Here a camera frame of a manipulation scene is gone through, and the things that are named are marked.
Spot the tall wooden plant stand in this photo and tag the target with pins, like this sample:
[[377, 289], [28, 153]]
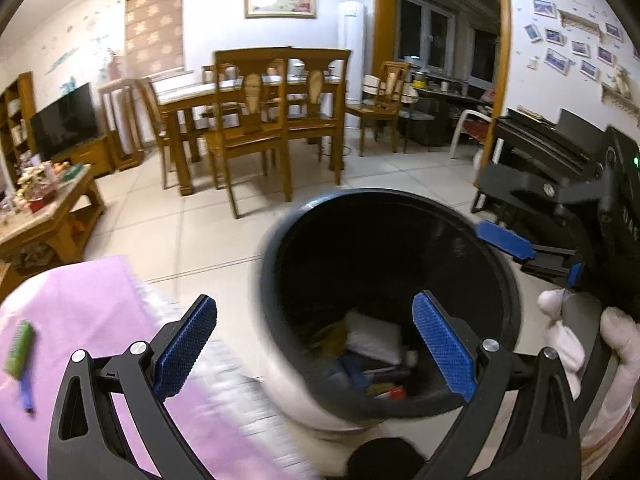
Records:
[[122, 125]]

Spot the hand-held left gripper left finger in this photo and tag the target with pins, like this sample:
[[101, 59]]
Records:
[[185, 352]]

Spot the blue plastic wrapper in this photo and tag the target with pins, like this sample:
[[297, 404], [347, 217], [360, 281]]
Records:
[[352, 367]]

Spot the wooden dining chair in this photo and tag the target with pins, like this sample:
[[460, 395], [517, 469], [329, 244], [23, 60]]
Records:
[[152, 125], [250, 135], [220, 72], [315, 120], [380, 110]]

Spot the green flat box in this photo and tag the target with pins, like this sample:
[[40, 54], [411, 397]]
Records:
[[70, 172]]

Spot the purple tablecloth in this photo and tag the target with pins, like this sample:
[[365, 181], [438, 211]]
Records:
[[100, 310]]

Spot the red white wrapper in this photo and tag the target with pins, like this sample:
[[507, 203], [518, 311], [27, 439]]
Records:
[[391, 393]]

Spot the wooden door frame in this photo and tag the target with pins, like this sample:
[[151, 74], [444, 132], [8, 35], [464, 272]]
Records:
[[502, 35]]

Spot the tiered snack tray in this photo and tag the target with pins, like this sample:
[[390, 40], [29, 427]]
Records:
[[39, 182]]

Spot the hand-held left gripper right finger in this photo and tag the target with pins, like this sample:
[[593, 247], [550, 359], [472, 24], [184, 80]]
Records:
[[442, 350]]

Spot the black digital piano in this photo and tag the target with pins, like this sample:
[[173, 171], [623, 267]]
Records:
[[540, 135]]

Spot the white trash bin black liner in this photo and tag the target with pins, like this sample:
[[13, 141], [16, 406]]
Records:
[[370, 250]]

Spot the group of wall photo frames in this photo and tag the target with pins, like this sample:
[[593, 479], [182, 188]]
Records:
[[560, 57]]

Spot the red box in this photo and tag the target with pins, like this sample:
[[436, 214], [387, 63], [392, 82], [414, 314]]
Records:
[[39, 205]]

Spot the white standing air conditioner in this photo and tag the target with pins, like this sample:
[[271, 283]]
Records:
[[352, 50]]

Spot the wooden dining table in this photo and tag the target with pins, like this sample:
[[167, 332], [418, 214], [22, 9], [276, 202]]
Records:
[[175, 110]]

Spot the red flower decoration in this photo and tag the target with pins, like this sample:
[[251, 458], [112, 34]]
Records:
[[115, 65]]

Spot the person's right hand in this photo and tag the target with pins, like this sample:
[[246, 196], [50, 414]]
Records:
[[567, 350]]

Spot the dark side table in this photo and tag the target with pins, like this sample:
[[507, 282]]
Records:
[[435, 110]]

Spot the wooden television stand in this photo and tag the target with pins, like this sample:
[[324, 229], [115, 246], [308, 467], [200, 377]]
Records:
[[92, 157]]

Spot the blue pen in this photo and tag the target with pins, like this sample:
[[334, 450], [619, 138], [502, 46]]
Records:
[[27, 396]]

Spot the silver bubble mailer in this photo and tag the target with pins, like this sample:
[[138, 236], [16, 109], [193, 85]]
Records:
[[375, 336]]

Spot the wooden coffee table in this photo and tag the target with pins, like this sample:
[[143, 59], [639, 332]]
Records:
[[50, 230]]

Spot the patterned roller blind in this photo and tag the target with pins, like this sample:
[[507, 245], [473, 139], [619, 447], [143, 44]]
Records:
[[155, 27]]

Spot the white plastic chair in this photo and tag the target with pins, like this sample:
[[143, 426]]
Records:
[[467, 125]]

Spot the black flat television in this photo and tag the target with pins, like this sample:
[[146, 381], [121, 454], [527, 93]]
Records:
[[64, 122]]

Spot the white wall shelf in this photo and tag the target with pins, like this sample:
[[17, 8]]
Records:
[[622, 97]]

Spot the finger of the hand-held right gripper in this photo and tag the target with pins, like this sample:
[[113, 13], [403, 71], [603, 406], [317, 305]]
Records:
[[576, 274], [505, 241]]

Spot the wooden bookshelf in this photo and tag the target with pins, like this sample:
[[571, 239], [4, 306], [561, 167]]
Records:
[[15, 115]]

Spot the white round wicker table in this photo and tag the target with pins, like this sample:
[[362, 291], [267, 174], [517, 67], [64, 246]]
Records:
[[240, 400]]

